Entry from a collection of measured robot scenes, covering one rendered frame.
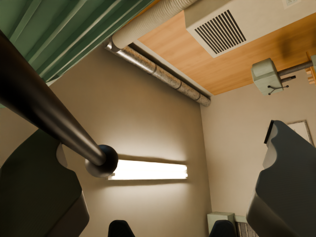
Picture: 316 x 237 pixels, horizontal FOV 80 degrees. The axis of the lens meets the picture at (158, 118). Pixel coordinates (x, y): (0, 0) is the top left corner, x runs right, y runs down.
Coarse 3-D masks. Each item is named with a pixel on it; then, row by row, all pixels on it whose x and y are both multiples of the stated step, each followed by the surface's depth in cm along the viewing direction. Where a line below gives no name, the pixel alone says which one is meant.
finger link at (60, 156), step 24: (24, 144) 9; (48, 144) 9; (0, 168) 8; (24, 168) 8; (48, 168) 8; (0, 192) 7; (24, 192) 7; (48, 192) 7; (72, 192) 7; (0, 216) 6; (24, 216) 6; (48, 216) 6; (72, 216) 6
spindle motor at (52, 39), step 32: (0, 0) 9; (32, 0) 9; (64, 0) 10; (96, 0) 10; (128, 0) 12; (32, 32) 12; (64, 32) 12; (96, 32) 14; (32, 64) 15; (64, 64) 17
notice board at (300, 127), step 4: (304, 120) 246; (288, 124) 256; (292, 124) 253; (296, 124) 250; (300, 124) 247; (304, 124) 245; (292, 128) 252; (296, 128) 249; (300, 128) 246; (304, 128) 244; (296, 132) 248; (300, 132) 245; (304, 132) 243; (308, 132) 240; (304, 136) 242; (308, 136) 239; (308, 140) 238; (312, 144) 235
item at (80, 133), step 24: (0, 48) 4; (0, 72) 4; (24, 72) 5; (0, 96) 5; (24, 96) 6; (48, 96) 7; (48, 120) 7; (72, 120) 9; (72, 144) 10; (96, 144) 15; (96, 168) 19
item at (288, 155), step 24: (288, 144) 9; (264, 168) 10; (288, 168) 8; (312, 168) 8; (264, 192) 7; (288, 192) 7; (312, 192) 7; (264, 216) 6; (288, 216) 6; (312, 216) 6
